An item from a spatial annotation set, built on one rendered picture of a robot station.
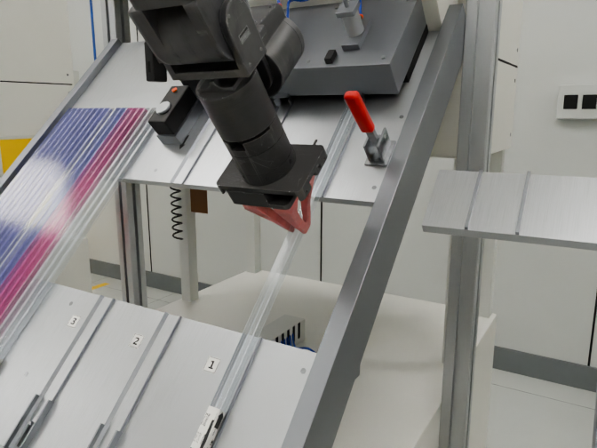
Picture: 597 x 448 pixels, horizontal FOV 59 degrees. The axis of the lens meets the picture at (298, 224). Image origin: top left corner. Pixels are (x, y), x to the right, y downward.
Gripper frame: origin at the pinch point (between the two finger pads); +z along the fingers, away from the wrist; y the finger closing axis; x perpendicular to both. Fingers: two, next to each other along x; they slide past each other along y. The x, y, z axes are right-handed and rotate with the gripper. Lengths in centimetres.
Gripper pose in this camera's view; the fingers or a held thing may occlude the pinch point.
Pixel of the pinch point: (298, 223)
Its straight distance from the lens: 59.3
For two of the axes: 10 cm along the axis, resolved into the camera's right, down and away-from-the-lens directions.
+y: -8.6, -1.0, 5.0
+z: 3.3, 6.5, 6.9
